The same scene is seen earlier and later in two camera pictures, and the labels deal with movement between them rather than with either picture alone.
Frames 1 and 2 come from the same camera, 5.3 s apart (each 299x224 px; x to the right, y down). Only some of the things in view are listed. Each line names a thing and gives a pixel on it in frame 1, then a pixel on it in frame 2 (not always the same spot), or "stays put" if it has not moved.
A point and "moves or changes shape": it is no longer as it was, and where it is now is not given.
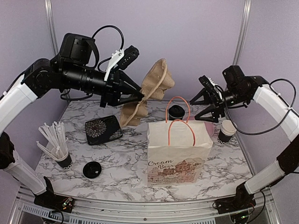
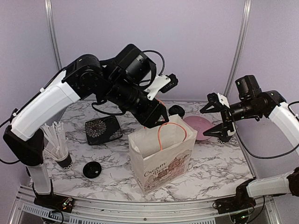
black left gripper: (113, 88) → (144, 116)
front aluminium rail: (92, 212) stays put
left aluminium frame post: (51, 17) stays put
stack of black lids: (92, 170) stays put
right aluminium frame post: (245, 15) stays put
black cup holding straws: (67, 164) stays put
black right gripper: (217, 108) → (222, 127)
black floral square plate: (103, 130) stays put
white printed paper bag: (177, 150) moves or changes shape
